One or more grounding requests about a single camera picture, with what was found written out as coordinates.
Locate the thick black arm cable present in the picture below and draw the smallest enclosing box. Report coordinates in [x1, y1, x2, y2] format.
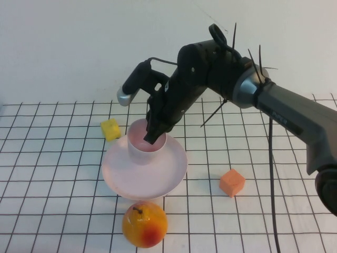
[267, 114, 281, 253]

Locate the white black grid mat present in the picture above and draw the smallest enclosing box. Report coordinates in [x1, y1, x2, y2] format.
[0, 93, 337, 253]

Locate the pink round plate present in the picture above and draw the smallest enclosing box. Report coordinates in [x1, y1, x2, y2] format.
[102, 131, 189, 200]

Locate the thin black camera cable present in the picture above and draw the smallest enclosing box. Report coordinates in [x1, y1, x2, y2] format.
[147, 57, 180, 66]

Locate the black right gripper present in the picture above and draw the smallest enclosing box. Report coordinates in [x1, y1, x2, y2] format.
[143, 69, 206, 145]

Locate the pink plastic cup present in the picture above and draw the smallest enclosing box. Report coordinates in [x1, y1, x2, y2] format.
[127, 118, 169, 166]

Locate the orange foam cube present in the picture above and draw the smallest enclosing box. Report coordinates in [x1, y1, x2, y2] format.
[219, 169, 246, 198]

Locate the yellow red apple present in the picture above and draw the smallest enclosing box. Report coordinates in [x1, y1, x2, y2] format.
[121, 201, 169, 249]

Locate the yellow foam cube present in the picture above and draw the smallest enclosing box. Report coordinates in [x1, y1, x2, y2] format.
[100, 118, 122, 143]

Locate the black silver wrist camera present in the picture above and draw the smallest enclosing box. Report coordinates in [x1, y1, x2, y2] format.
[116, 59, 169, 107]

